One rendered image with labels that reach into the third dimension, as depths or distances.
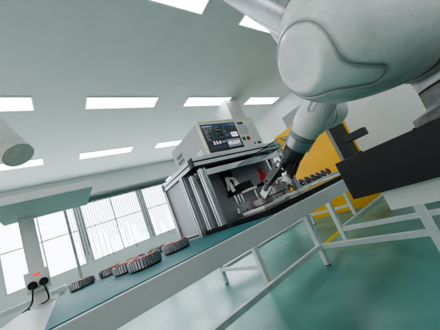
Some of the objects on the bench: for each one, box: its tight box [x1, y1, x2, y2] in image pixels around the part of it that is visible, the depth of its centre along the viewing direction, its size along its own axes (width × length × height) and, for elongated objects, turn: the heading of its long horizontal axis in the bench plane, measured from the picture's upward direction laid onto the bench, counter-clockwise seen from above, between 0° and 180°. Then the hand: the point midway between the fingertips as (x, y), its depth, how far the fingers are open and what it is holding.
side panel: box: [164, 177, 207, 241], centre depth 128 cm, size 28×3×32 cm, turn 155°
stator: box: [126, 250, 162, 274], centre depth 78 cm, size 11×11×4 cm
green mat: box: [45, 215, 273, 330], centre depth 92 cm, size 94×61×1 cm, turn 155°
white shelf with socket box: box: [0, 180, 93, 314], centre depth 108 cm, size 35×37×46 cm
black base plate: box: [206, 175, 342, 235], centre depth 116 cm, size 47×64×2 cm
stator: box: [162, 237, 190, 255], centre depth 94 cm, size 11×11×4 cm
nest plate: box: [243, 196, 285, 215], centre depth 108 cm, size 15×15×1 cm
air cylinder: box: [234, 201, 253, 217], centre depth 119 cm, size 5×8×6 cm
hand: (274, 188), depth 93 cm, fingers closed on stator, 11 cm apart
